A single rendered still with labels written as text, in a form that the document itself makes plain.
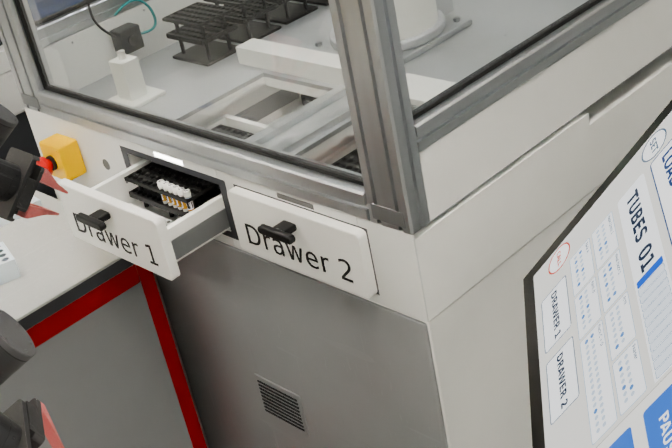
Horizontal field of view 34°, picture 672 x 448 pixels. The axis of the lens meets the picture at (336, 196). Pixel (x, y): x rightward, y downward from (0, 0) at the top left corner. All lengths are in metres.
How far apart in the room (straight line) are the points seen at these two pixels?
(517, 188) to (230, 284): 0.55
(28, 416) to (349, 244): 0.62
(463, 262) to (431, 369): 0.16
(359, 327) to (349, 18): 0.52
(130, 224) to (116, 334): 0.34
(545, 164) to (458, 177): 0.21
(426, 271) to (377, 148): 0.19
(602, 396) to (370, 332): 0.70
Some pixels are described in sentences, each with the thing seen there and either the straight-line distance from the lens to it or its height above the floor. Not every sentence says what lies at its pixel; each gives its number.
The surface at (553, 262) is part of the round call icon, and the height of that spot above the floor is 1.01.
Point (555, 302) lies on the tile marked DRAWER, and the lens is 1.23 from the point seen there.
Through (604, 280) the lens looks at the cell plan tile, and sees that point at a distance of 1.15.
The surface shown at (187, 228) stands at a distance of 1.78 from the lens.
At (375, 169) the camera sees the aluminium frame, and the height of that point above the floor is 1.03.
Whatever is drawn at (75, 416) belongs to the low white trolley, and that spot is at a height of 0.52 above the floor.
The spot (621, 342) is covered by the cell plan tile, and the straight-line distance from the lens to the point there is 1.05.
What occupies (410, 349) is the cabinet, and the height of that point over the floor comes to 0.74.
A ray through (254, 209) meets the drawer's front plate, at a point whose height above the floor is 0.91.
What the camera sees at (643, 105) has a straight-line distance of 1.92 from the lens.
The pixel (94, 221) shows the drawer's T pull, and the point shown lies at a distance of 1.81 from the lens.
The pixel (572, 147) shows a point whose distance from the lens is 1.76.
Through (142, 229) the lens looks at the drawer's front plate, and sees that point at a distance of 1.76.
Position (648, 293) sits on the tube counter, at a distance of 1.06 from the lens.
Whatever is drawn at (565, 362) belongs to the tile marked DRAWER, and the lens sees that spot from 1.13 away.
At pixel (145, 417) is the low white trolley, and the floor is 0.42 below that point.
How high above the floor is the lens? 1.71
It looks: 28 degrees down
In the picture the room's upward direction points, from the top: 12 degrees counter-clockwise
